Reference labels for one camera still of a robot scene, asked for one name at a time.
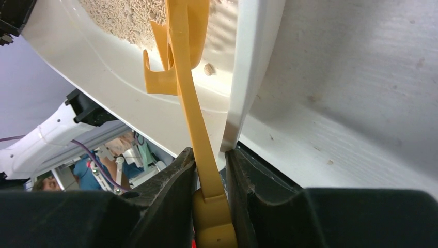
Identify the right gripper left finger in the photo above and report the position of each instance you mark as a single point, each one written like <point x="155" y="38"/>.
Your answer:
<point x="157" y="213"/>

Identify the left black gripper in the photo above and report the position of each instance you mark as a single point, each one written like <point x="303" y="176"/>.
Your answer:
<point x="14" y="17"/>

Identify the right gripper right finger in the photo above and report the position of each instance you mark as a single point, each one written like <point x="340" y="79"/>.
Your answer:
<point x="266" y="213"/>

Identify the white litter box tray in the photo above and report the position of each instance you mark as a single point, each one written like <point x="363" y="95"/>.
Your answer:
<point x="238" y="47"/>

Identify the yellow litter scoop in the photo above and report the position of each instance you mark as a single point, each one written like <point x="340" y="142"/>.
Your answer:
<point x="180" y="42"/>

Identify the beige cat litter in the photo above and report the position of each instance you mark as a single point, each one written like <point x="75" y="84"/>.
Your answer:
<point x="128" y="20"/>

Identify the person in blue shirt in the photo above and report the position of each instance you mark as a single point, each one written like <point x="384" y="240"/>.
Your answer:
<point x="84" y="177"/>

